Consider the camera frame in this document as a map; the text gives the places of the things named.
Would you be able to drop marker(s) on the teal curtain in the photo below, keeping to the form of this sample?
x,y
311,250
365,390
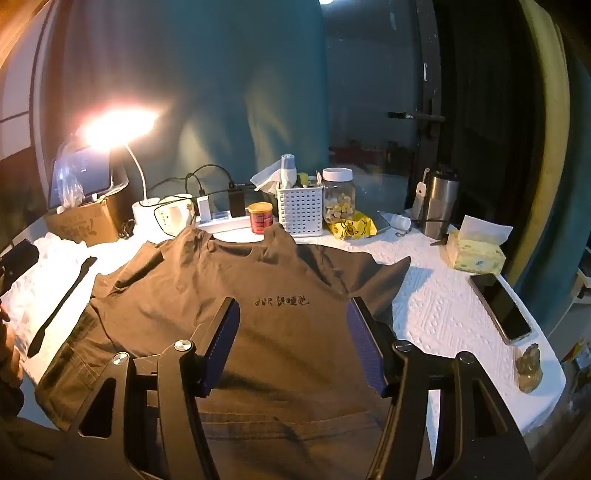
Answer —
x,y
207,92

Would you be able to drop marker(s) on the yellow snack packet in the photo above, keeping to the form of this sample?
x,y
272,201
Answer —
x,y
351,229

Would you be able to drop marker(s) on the steel tumbler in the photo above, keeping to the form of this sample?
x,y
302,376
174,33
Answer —
x,y
441,203

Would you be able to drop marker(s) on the clear plastic bag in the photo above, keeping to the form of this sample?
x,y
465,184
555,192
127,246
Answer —
x,y
69,191

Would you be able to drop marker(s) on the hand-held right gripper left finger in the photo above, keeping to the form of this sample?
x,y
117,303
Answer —
x,y
225,344

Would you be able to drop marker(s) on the white desk lamp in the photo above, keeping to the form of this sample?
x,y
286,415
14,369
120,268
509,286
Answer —
x,y
145,213

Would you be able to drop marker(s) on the white power strip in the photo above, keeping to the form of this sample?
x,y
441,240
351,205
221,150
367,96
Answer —
x,y
231,228

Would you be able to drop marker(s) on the cardboard box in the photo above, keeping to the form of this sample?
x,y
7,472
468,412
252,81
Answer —
x,y
85,224

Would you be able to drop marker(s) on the white garment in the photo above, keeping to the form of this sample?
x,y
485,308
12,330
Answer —
x,y
41,277

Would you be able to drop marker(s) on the cream cartoon mug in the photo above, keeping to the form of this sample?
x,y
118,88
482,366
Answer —
x,y
173,217

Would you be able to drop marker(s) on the black smartphone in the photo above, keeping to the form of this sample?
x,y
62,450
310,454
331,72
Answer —
x,y
501,307

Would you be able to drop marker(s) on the person's left hand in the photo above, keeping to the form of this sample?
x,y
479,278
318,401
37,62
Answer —
x,y
8,350

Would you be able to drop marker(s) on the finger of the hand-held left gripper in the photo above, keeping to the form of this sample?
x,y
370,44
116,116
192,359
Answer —
x,y
21,261

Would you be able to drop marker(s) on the white textured table cloth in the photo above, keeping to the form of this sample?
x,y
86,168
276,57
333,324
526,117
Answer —
x,y
438,300

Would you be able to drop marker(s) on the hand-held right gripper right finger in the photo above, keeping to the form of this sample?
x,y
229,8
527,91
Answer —
x,y
364,346

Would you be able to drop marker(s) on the brown printed t-shirt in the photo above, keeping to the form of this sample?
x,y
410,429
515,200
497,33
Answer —
x,y
277,364

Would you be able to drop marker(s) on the red can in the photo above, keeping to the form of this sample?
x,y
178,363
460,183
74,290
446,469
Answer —
x,y
261,221

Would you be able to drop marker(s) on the black charger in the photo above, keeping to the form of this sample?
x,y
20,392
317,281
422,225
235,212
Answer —
x,y
237,203

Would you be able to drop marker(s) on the white tissue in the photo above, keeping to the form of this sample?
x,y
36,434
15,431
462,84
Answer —
x,y
268,177

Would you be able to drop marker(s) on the white hanging tag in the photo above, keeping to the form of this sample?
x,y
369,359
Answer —
x,y
419,191

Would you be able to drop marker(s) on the grey and white bottle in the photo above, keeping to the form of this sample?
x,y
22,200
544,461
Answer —
x,y
288,170

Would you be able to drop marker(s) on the yellow foam board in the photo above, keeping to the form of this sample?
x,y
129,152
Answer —
x,y
540,161

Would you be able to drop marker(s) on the glass jar with white lid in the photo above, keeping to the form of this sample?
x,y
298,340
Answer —
x,y
339,203

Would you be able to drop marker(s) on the white perforated basket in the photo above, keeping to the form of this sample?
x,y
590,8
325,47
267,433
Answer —
x,y
300,210

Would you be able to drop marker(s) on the white charger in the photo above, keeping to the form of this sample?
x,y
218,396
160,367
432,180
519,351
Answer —
x,y
203,208

